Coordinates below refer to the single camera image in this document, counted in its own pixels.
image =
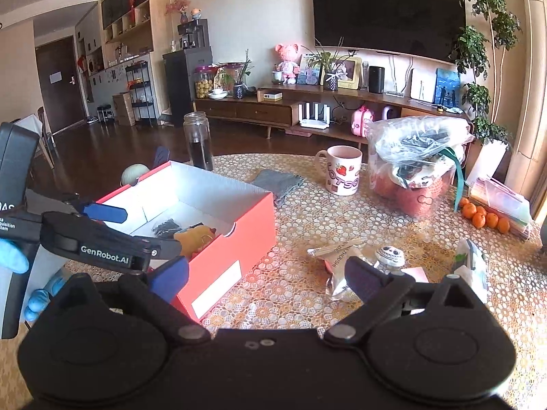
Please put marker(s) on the glass jar dark contents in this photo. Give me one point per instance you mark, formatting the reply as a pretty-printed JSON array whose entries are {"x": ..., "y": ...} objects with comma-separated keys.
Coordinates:
[{"x": 198, "y": 140}]

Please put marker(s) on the crumpled clear plastic bag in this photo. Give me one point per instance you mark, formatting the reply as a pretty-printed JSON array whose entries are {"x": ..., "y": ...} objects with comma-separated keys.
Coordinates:
[{"x": 414, "y": 139}]

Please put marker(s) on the blue gloved left hand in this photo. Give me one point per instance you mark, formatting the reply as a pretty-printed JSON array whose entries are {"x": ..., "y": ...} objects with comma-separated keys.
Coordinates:
[{"x": 47, "y": 277}]

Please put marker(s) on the silver foil snack packet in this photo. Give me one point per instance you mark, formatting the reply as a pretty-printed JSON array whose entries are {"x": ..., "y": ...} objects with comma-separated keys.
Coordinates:
[{"x": 334, "y": 257}]

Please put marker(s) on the black cylindrical speaker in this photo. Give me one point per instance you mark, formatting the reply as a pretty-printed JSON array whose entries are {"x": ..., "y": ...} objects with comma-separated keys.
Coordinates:
[{"x": 376, "y": 79}]

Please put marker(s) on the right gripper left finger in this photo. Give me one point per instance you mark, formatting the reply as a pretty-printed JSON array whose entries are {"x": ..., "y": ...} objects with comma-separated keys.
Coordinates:
[{"x": 147, "y": 311}]

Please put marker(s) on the tall green potted tree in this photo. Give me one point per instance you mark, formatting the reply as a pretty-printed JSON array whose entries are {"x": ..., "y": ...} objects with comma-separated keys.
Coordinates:
[{"x": 482, "y": 53}]

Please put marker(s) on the black mini fridge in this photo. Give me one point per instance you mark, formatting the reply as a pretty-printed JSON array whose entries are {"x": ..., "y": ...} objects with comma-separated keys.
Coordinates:
[{"x": 179, "y": 69}]

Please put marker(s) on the black wall television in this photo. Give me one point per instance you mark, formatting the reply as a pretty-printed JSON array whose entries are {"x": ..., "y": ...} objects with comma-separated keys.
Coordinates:
[{"x": 426, "y": 28}]

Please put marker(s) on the pink toy backpack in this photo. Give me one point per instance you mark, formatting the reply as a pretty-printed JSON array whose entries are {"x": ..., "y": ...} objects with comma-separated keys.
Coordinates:
[{"x": 361, "y": 120}]

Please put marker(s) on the pink plush doll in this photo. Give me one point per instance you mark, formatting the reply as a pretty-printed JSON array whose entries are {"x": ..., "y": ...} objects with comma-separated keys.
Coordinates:
[{"x": 289, "y": 54}]

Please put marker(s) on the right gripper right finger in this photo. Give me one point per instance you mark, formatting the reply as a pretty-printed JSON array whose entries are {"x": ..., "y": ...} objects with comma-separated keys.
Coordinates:
[{"x": 388, "y": 297}]

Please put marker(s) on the white wifi router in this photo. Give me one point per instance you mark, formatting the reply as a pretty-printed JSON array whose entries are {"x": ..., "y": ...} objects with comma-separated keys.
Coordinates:
[{"x": 314, "y": 115}]

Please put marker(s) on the wooden tv cabinet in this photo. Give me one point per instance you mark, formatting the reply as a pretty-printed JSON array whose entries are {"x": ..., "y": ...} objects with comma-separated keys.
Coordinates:
[{"x": 277, "y": 107}]

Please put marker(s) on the cream photo frame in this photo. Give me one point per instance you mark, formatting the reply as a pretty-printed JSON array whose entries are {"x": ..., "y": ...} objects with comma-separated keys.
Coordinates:
[{"x": 349, "y": 74}]

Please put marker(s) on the grey folded cloth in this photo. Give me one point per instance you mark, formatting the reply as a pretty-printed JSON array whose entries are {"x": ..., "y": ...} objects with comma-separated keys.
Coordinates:
[{"x": 280, "y": 184}]

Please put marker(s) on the clear tub with apples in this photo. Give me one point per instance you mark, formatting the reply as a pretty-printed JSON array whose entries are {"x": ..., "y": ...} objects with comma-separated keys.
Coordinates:
[{"x": 414, "y": 189}]

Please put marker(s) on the small potted grass plant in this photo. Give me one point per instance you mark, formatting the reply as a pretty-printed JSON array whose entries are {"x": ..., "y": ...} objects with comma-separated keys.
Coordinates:
[{"x": 330, "y": 62}]

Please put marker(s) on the red cardboard box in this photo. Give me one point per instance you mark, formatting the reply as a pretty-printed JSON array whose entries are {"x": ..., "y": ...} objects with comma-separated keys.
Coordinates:
[{"x": 226, "y": 225}]

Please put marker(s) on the lace patterned tablecloth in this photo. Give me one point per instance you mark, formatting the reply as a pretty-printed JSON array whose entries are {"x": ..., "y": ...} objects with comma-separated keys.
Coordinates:
[{"x": 286, "y": 289}]

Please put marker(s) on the pink strawberry mug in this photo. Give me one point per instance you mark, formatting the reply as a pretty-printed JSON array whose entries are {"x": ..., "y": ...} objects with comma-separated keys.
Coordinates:
[{"x": 340, "y": 166}]

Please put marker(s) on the pile of small oranges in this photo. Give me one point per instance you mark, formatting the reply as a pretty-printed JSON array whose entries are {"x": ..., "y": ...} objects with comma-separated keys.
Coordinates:
[{"x": 481, "y": 218}]

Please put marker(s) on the black wire shelf rack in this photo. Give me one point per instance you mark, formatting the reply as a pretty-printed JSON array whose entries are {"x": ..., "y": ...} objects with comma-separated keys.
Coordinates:
[{"x": 142, "y": 95}]

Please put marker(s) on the yellow toy in box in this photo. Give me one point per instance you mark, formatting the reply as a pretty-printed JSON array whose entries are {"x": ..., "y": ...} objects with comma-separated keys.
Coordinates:
[{"x": 194, "y": 240}]

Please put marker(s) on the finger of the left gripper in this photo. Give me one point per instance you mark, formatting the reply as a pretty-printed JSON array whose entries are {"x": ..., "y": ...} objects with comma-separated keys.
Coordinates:
[
  {"x": 84, "y": 240},
  {"x": 97, "y": 212}
]

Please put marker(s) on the green orange tissue box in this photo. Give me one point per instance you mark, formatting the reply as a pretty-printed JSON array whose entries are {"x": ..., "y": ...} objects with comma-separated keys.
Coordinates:
[{"x": 543, "y": 234}]

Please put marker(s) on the stack of colourful folders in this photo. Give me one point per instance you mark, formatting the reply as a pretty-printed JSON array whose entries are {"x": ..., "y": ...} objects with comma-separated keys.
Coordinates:
[{"x": 499, "y": 199}]

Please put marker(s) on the white rabbit plush toy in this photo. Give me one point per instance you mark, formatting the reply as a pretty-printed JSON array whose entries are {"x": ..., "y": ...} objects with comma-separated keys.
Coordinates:
[{"x": 389, "y": 259}]

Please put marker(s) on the pink sticky note pad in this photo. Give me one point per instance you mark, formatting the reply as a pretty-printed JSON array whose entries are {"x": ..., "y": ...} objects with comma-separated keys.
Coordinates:
[{"x": 417, "y": 273}]

